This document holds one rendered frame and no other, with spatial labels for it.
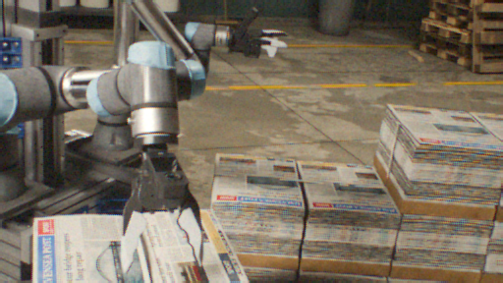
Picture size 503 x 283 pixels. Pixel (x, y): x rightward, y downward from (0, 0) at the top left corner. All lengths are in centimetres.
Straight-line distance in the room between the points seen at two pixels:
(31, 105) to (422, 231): 122
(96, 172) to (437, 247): 117
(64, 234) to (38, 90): 32
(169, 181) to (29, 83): 59
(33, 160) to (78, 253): 90
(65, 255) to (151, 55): 43
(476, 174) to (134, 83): 125
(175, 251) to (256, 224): 72
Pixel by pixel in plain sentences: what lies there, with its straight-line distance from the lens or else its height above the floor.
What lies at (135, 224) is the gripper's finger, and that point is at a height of 120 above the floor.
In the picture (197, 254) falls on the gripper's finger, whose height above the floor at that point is 116.
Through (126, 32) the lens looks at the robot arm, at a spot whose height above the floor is 120.
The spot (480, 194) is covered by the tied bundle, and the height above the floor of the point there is 92.
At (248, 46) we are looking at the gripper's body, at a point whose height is 120.
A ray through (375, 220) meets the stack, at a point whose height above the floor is 80.
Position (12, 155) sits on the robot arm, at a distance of 185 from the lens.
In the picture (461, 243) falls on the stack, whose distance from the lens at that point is 209.
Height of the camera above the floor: 168
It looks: 21 degrees down
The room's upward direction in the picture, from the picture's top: 7 degrees clockwise
